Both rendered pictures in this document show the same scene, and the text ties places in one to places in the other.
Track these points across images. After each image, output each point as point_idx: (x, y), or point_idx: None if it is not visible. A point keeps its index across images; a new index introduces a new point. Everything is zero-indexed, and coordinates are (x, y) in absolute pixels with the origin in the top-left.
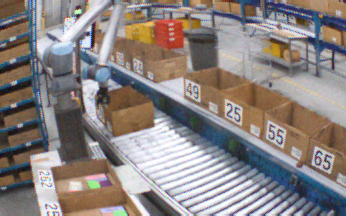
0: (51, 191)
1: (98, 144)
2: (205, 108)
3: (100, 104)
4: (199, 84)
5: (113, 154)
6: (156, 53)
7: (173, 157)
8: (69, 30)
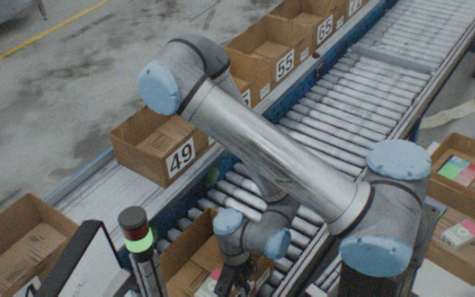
0: None
1: (312, 284)
2: (202, 153)
3: (255, 273)
4: (191, 136)
5: (314, 258)
6: None
7: None
8: (330, 169)
